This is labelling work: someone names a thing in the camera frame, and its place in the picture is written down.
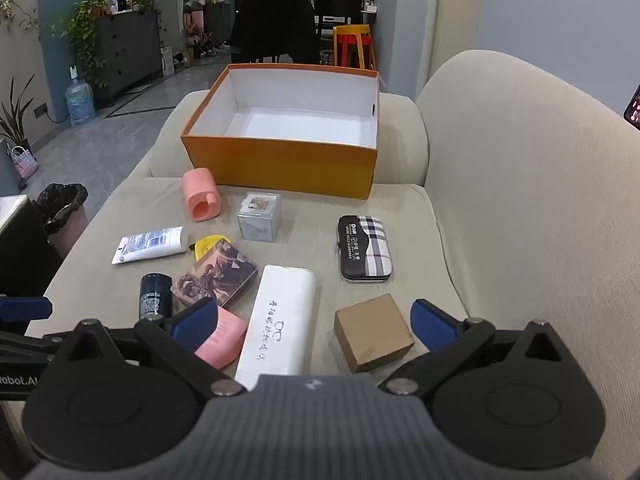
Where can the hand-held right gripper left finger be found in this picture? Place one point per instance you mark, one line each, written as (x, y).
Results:
(192, 325)

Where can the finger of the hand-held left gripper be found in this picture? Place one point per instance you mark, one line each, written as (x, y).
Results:
(25, 346)
(25, 308)

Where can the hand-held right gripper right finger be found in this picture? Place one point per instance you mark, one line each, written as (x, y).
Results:
(432, 327)

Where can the small pink box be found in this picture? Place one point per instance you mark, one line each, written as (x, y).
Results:
(225, 335)

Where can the small black bottle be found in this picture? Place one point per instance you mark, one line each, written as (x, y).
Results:
(154, 295)

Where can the brown cardboard cube box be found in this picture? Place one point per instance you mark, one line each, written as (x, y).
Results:
(372, 332)

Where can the illustrated card pack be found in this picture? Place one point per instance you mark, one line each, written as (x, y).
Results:
(220, 270)

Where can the yellow tape measure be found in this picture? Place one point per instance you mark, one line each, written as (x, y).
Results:
(205, 246)

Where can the long white box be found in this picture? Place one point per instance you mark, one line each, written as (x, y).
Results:
(280, 310)

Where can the white cream tube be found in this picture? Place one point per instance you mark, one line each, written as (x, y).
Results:
(150, 244)

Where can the black plaid case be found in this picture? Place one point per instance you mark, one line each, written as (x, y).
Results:
(365, 247)

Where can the clear plastic cube box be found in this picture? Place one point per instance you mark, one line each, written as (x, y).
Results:
(257, 225)

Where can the pink plastic cylinder holder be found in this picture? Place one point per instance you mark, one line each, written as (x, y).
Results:
(197, 190)

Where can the orange cardboard box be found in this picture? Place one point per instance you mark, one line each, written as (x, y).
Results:
(280, 165)

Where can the dark furniture with white top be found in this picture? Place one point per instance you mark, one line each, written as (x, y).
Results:
(20, 260)

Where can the trash bin with black bag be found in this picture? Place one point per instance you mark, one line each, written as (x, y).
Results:
(62, 210)

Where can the woven basket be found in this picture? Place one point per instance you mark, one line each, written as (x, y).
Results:
(24, 162)

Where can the beige sofa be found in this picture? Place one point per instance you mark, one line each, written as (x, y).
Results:
(500, 185)

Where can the long-leaf potted plant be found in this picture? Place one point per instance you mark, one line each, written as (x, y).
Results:
(15, 115)

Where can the blue water jug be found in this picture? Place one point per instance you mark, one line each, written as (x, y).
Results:
(80, 100)

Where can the small white carton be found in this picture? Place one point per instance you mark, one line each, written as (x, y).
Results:
(167, 60)

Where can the dark grey cabinet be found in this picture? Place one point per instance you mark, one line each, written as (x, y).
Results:
(125, 50)

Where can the trailing green plant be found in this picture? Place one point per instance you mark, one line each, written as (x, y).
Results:
(85, 30)

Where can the red plastic stool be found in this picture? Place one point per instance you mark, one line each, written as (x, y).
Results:
(352, 52)

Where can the cluttered display shelf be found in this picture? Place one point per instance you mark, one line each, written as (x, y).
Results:
(195, 27)

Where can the stack of yellow red stools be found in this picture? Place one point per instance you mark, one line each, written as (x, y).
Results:
(352, 30)

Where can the black chair with jacket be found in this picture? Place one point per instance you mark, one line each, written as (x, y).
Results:
(275, 25)

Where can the small green plant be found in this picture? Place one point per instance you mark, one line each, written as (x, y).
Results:
(145, 1)

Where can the wall vine plant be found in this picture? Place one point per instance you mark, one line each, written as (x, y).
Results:
(15, 15)

